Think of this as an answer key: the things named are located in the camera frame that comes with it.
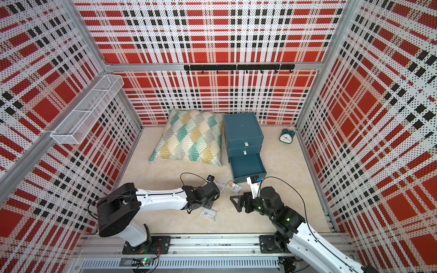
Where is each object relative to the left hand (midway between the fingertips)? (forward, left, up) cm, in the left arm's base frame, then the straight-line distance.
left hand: (210, 197), depth 88 cm
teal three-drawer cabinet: (+23, -18, +20) cm, 35 cm away
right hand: (-4, -15, +11) cm, 19 cm away
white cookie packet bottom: (-8, 0, +1) cm, 8 cm away
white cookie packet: (+5, -14, 0) cm, 14 cm away
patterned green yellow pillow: (+29, +12, +15) cm, 35 cm away
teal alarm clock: (+38, -47, +5) cm, 61 cm away
